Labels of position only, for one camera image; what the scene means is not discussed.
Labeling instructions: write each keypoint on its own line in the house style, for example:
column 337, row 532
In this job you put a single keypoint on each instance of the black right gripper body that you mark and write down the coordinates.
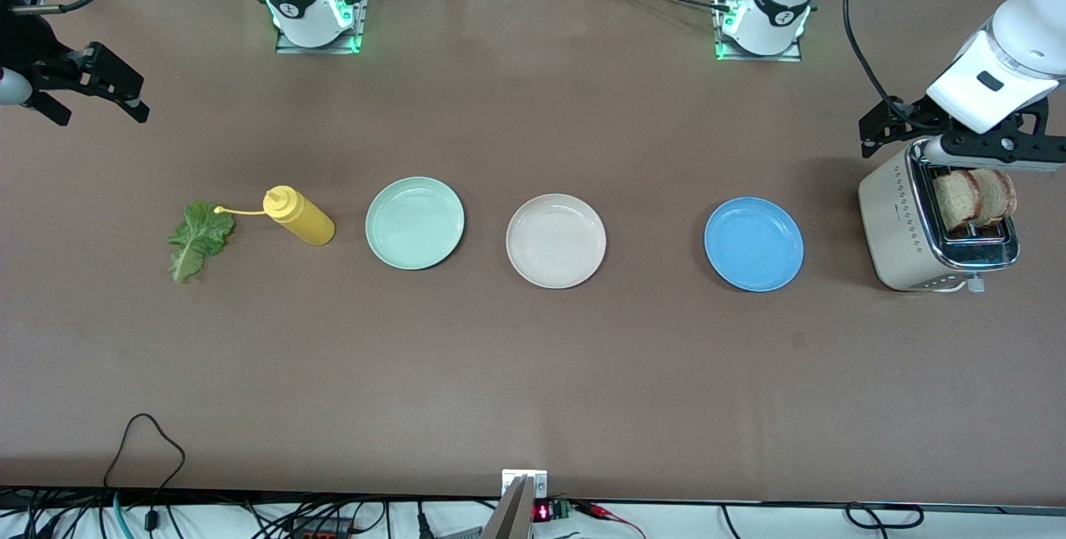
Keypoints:
column 25, row 50

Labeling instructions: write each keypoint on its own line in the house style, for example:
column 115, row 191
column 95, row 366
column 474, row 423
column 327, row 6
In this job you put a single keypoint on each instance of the brown bread slice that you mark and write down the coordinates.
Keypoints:
column 999, row 193
column 953, row 202

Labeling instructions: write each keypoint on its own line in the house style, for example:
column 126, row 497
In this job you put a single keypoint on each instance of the green lettuce leaf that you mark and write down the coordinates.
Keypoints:
column 200, row 235

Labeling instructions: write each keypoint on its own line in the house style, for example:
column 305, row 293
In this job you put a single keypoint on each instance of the yellow mustard squeeze bottle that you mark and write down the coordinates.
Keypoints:
column 304, row 222

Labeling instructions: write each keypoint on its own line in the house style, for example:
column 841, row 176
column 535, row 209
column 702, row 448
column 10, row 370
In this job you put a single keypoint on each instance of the blue plate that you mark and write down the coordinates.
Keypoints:
column 754, row 244

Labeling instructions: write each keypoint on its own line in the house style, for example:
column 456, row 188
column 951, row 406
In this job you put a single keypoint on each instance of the beige plate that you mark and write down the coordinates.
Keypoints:
column 556, row 241

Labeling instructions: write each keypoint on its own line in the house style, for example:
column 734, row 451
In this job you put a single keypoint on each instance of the light green plate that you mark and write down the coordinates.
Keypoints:
column 415, row 223

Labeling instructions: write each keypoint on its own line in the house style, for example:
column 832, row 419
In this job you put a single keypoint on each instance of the beige chrome toaster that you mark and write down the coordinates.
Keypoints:
column 895, row 231

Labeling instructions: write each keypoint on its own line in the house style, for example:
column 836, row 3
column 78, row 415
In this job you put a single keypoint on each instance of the orange connector block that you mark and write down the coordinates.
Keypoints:
column 321, row 533

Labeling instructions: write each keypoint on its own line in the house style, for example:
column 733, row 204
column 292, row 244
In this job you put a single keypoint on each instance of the red digit display module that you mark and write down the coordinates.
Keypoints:
column 543, row 511

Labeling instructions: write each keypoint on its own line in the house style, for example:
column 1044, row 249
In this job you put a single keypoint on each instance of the grey metal beam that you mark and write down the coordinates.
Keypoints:
column 510, row 518

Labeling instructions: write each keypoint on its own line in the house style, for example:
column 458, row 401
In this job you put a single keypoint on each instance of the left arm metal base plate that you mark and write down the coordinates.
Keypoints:
column 762, row 57

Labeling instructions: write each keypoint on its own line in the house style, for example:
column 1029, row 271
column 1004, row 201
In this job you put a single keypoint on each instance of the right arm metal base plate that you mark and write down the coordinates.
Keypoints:
column 316, row 50

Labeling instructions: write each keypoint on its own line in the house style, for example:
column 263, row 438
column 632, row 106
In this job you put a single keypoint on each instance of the small metal edge bracket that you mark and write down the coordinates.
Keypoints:
column 537, row 485

